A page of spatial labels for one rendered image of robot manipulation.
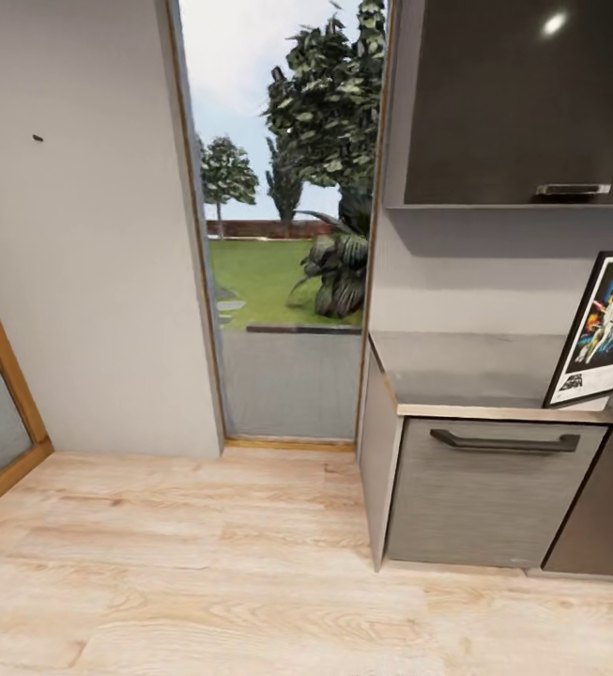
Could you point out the dishwasher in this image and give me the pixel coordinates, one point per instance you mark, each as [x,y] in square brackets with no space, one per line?
[485,491]

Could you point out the poster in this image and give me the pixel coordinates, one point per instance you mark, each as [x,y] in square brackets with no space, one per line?
[585,366]

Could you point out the fixed window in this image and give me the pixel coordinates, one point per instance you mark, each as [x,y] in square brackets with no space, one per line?
[282,105]

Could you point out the cabinet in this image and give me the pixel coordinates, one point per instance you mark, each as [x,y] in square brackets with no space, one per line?
[502,104]

